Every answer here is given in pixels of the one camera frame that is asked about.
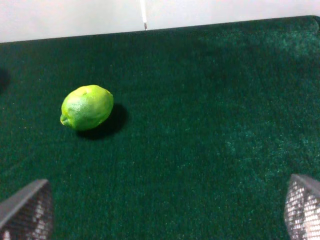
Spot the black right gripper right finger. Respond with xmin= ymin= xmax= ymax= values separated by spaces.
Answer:
xmin=283 ymin=174 xmax=320 ymax=240

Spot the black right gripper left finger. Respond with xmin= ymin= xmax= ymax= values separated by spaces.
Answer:
xmin=0 ymin=179 xmax=53 ymax=240

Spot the green lime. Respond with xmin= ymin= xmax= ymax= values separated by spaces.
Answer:
xmin=60 ymin=84 xmax=114 ymax=131

